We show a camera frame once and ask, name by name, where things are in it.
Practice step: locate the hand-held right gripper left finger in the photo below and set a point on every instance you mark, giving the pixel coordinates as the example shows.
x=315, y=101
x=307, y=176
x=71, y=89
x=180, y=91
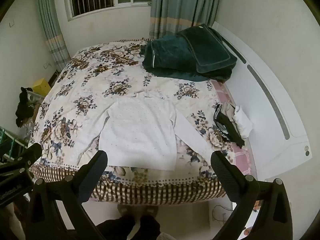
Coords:
x=95, y=171

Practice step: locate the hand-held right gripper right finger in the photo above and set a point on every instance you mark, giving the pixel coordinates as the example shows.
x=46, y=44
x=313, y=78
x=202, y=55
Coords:
x=220, y=171

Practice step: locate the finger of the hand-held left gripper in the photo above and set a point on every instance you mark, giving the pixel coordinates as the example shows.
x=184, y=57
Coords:
x=27, y=156

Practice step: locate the white knit sweater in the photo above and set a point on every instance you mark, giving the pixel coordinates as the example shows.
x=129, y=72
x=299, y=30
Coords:
x=140, y=130

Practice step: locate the green rack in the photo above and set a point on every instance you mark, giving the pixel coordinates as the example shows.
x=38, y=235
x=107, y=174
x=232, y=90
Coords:
x=10, y=140

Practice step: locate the black striped garment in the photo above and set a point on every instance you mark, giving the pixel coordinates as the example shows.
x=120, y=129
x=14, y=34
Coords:
x=230, y=127

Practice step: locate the black cloth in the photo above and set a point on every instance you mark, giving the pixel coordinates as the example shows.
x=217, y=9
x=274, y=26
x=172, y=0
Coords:
x=23, y=107

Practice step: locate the white crumpled cloth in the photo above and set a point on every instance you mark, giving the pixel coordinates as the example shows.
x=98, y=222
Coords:
x=243, y=125

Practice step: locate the white bed headboard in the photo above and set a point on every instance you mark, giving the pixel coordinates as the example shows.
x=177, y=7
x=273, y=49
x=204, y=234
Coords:
x=262, y=120

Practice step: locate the yellow box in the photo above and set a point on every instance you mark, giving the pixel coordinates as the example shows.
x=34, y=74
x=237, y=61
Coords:
x=41, y=87

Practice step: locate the person's right leg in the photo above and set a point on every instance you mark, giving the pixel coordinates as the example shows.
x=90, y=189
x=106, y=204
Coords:
x=148, y=226

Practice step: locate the pink checked sheet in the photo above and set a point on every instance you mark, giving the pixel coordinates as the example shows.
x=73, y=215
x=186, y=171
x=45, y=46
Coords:
x=220, y=90

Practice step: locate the floral bedspread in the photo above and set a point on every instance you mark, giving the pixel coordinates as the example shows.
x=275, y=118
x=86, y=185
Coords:
x=100, y=80

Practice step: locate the dark green pillow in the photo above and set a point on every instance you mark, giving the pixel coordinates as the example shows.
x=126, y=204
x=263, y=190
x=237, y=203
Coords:
x=212, y=47

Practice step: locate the dark green blanket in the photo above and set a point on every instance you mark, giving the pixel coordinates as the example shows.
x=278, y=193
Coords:
x=170, y=57

